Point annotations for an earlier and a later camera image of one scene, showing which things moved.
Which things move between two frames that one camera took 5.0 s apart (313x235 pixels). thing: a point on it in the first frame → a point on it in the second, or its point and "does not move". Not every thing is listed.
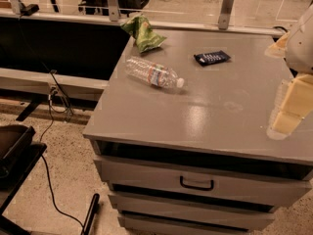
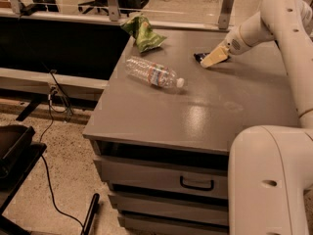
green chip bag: [140, 27] does not move
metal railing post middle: [112, 1] does not move
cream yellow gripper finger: [293, 102] → [217, 55]
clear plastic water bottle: [150, 71] does not move
